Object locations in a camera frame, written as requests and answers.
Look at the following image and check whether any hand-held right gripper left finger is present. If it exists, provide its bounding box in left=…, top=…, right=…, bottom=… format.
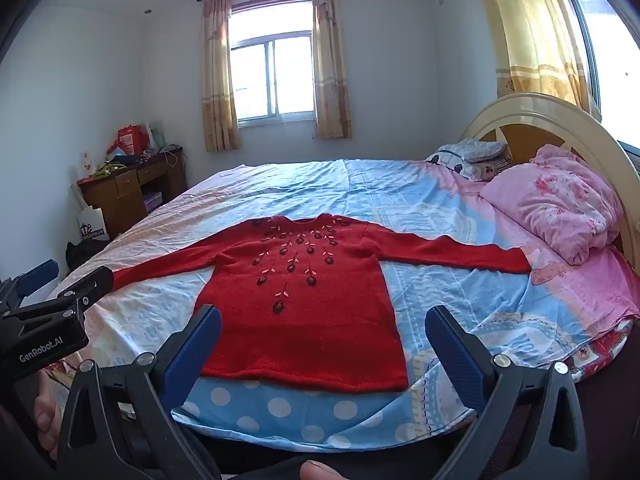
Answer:
left=55, top=304, right=223, bottom=480

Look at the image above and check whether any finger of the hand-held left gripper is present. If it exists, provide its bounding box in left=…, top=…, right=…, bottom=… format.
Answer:
left=11, top=259, right=61, bottom=302
left=50, top=266, right=115, bottom=312

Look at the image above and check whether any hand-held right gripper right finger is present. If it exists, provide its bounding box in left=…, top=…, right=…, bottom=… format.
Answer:
left=424, top=305, right=588, bottom=480

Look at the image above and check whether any red knitted sweater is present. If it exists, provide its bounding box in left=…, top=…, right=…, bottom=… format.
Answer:
left=111, top=214, right=532, bottom=393

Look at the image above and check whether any person's left hand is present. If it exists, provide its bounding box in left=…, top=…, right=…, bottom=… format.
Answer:
left=34, top=375, right=68, bottom=462

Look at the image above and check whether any black bag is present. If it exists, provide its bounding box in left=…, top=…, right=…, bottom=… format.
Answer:
left=66, top=237, right=111, bottom=271

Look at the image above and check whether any white paper bag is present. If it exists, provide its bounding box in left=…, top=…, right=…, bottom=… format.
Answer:
left=76, top=206, right=110, bottom=242

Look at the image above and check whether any dark wooden desk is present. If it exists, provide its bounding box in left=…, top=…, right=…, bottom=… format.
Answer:
left=77, top=146, right=188, bottom=240

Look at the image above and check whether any red gift bag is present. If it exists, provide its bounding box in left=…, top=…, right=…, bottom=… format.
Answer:
left=117, top=125, right=151, bottom=157

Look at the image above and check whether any blue and pink printed bed sheet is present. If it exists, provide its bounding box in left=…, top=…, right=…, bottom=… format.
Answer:
left=47, top=157, right=640, bottom=448

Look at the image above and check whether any pink floral quilt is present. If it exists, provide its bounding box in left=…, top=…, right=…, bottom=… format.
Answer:
left=480, top=144, right=626, bottom=267

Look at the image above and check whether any pink patterned pillow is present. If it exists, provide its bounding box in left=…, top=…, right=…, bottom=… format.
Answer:
left=472, top=156, right=514, bottom=182

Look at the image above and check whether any white cartoon pillow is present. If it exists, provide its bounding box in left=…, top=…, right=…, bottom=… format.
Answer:
left=425, top=144, right=482, bottom=179

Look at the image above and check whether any grey patterned pillow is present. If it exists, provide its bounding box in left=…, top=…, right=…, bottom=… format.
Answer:
left=452, top=139, right=507, bottom=164

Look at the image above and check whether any beige floral curtain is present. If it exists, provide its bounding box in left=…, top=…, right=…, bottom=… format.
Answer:
left=312, top=0, right=353, bottom=140
left=201, top=0, right=241, bottom=153

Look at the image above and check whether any cream arched headboard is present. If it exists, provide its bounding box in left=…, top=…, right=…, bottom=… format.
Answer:
left=460, top=92, right=640, bottom=261

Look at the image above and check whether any white framed window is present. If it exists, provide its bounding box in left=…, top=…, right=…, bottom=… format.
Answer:
left=227, top=2, right=317, bottom=128

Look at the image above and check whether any large side window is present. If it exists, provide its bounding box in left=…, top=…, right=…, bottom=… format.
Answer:
left=542, top=0, right=640, bottom=148

